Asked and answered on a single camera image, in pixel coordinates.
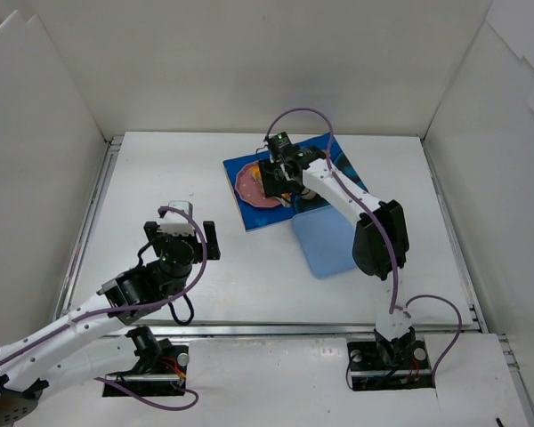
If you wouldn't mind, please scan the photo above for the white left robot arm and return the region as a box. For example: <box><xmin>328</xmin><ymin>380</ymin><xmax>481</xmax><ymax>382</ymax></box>
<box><xmin>0</xmin><ymin>221</ymin><xmax>221</xmax><ymax>392</ymax></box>

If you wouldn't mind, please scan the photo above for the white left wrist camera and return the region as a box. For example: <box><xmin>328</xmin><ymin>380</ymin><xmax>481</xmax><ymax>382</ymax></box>
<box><xmin>158</xmin><ymin>201</ymin><xmax>195</xmax><ymax>237</ymax></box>

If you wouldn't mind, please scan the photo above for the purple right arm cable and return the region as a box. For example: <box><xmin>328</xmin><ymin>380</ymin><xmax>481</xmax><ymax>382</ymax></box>
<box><xmin>266</xmin><ymin>106</ymin><xmax>463</xmax><ymax>383</ymax></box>

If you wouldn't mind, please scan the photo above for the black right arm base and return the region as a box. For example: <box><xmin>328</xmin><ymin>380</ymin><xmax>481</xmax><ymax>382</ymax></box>
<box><xmin>345</xmin><ymin>326</ymin><xmax>433</xmax><ymax>391</ymax></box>

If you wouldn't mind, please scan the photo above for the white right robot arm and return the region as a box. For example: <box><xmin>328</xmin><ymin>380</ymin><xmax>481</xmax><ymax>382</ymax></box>
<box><xmin>258</xmin><ymin>133</ymin><xmax>415</xmax><ymax>358</ymax></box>

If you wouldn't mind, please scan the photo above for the blue placemat cloth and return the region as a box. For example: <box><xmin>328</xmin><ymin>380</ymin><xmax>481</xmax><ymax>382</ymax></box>
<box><xmin>222</xmin><ymin>133</ymin><xmax>368</xmax><ymax>231</ymax></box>

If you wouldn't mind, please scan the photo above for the light blue tray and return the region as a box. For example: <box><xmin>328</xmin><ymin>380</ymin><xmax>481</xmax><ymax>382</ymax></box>
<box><xmin>291</xmin><ymin>205</ymin><xmax>357</xmax><ymax>279</ymax></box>

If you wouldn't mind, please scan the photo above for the beige cup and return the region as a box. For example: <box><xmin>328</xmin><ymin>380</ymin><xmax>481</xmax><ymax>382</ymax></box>
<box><xmin>300</xmin><ymin>189</ymin><xmax>317</xmax><ymax>200</ymax></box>

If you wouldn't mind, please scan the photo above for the pink dotted plate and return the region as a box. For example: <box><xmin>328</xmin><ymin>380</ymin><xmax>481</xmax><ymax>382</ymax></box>
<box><xmin>233</xmin><ymin>162</ymin><xmax>281</xmax><ymax>209</ymax></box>

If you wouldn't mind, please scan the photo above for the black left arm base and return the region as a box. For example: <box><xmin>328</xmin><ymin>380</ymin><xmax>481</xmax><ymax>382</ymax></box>
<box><xmin>104</xmin><ymin>326</ymin><xmax>190</xmax><ymax>398</ymax></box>

